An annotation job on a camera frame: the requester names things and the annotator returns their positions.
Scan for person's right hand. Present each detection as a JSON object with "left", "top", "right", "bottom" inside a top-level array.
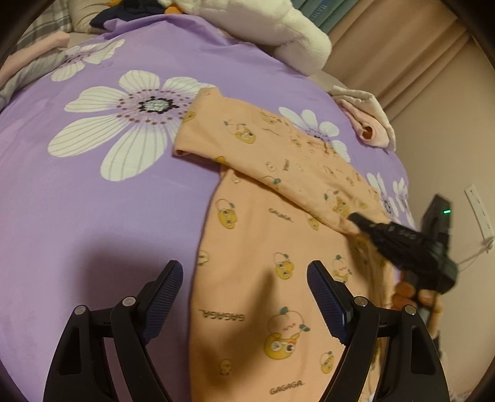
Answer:
[{"left": 390, "top": 279, "right": 445, "bottom": 341}]

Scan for pink folded clothes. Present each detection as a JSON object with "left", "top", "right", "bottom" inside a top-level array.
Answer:
[{"left": 332, "top": 86, "right": 397, "bottom": 150}]

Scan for orange cartoon print pants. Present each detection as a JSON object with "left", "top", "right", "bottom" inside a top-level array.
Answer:
[{"left": 172, "top": 87, "right": 400, "bottom": 402}]

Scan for beige curtain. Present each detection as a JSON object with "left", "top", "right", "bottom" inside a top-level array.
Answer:
[{"left": 321, "top": 0, "right": 495, "bottom": 130}]

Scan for white wall socket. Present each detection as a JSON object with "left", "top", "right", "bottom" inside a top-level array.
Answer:
[{"left": 466, "top": 185, "right": 495, "bottom": 239}]

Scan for plaid pillow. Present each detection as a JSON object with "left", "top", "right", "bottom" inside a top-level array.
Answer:
[{"left": 16, "top": 7, "right": 75, "bottom": 53}]

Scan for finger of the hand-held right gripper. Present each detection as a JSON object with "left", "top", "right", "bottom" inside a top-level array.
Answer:
[{"left": 349, "top": 212, "right": 434, "bottom": 272}]

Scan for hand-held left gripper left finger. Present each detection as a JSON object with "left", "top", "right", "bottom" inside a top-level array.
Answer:
[{"left": 42, "top": 260, "right": 184, "bottom": 402}]

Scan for grey striped cloth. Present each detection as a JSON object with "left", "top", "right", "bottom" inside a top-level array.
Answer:
[{"left": 0, "top": 51, "right": 69, "bottom": 112}]

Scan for purple floral bedsheet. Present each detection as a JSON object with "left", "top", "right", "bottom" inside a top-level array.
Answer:
[{"left": 0, "top": 15, "right": 417, "bottom": 402}]

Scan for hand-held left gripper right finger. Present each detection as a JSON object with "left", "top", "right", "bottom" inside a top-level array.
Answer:
[{"left": 306, "top": 260, "right": 451, "bottom": 402}]

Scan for beige pillow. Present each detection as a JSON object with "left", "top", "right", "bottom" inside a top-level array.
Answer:
[{"left": 69, "top": 4, "right": 114, "bottom": 36}]

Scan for dark cloth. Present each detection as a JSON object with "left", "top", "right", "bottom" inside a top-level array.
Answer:
[{"left": 90, "top": 0, "right": 165, "bottom": 28}]

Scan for white cable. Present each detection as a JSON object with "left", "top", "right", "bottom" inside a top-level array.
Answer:
[{"left": 457, "top": 239, "right": 495, "bottom": 268}]

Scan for pink cloth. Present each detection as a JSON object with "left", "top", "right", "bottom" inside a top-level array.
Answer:
[{"left": 0, "top": 31, "right": 71, "bottom": 88}]

